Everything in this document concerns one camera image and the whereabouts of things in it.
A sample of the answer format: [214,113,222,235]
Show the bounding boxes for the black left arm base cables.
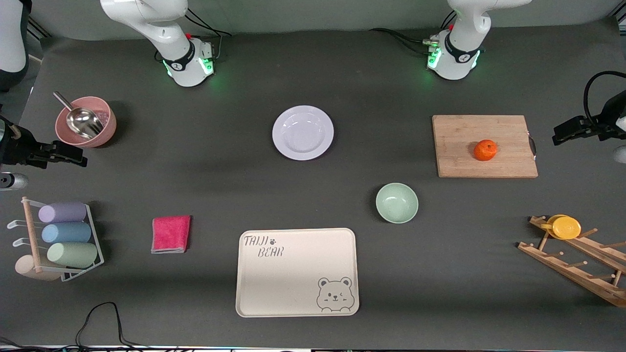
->
[369,27,441,57]

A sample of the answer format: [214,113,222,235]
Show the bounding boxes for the thin black table cable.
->
[0,302,147,352]

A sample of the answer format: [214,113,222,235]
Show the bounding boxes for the pink folded cloth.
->
[151,215,192,254]

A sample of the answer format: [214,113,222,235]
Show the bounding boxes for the black arm base cables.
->
[369,27,441,57]
[185,7,233,64]

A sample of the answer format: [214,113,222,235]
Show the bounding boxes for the blue cup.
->
[41,222,92,244]

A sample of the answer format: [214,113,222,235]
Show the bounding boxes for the wooden cutting board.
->
[432,115,539,178]

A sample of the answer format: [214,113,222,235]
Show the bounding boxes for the wooden peg rack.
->
[517,215,626,308]

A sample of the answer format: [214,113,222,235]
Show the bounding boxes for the orange fruit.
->
[473,139,498,162]

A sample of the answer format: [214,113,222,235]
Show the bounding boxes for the white wire cup rack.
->
[7,202,105,283]

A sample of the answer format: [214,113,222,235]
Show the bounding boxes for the green cup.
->
[47,242,98,269]

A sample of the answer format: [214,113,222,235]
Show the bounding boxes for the black right arm base cables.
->
[185,7,233,64]

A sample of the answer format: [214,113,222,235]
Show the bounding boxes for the purple cup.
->
[38,202,88,224]

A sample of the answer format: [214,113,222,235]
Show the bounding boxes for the white round plate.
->
[272,105,335,161]

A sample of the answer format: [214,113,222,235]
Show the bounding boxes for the pink bowl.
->
[55,96,117,148]

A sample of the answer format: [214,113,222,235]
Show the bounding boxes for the wooden rod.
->
[22,197,44,273]

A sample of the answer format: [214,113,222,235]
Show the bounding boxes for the metal scoop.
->
[53,91,104,139]

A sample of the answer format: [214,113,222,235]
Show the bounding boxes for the light green bowl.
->
[376,182,419,224]

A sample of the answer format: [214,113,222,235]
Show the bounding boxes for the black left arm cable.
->
[583,71,626,129]

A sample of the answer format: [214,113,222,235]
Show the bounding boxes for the cream tray with bear print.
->
[236,228,360,318]

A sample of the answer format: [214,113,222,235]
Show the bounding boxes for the beige cup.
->
[15,254,62,282]

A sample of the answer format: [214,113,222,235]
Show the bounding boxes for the yellow cup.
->
[546,214,582,240]

